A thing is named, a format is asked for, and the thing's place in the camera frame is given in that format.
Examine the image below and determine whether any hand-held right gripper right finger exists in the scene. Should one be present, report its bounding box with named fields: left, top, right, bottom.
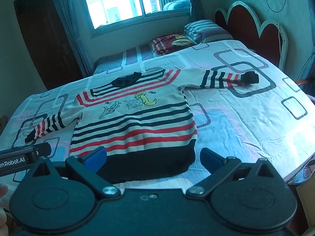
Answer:
left=186, top=147, right=283, bottom=198

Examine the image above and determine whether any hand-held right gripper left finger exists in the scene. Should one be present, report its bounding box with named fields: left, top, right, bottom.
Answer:
left=23, top=146, right=121, bottom=199

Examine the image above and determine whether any striped knit sweater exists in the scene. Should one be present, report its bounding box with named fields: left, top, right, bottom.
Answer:
left=25, top=69, right=260, bottom=184

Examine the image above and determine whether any person's left hand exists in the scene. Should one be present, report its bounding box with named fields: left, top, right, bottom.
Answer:
left=0, top=184, right=9, bottom=230

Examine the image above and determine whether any white patterned bed sheet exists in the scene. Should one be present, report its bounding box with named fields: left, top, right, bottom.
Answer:
left=0, top=41, right=315, bottom=195

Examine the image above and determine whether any striped mattress sheet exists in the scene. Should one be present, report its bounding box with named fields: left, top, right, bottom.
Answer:
left=93, top=45, right=159, bottom=75

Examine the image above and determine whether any dark wooden door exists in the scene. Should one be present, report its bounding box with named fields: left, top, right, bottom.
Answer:
left=13, top=0, right=83, bottom=90

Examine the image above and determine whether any red printed pillow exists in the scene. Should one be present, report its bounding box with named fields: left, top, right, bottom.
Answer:
left=150, top=31, right=197, bottom=57

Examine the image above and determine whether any striped grey pillow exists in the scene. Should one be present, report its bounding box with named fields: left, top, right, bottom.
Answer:
left=183, top=19, right=233, bottom=45

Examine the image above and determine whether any blue curtain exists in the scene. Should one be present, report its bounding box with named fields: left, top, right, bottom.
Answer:
left=47, top=0, right=93, bottom=77
left=155, top=0, right=205, bottom=22

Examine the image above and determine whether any red scalloped headboard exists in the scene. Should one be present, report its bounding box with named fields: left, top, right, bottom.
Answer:
left=214, top=1, right=289, bottom=71

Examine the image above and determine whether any blue duvet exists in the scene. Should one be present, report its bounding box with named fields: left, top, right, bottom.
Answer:
left=163, top=0, right=192, bottom=12

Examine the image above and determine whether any window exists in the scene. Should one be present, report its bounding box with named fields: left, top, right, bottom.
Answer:
left=75, top=0, right=195, bottom=38

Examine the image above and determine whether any thin wall cable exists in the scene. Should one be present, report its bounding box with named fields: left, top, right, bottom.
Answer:
left=266, top=0, right=288, bottom=53

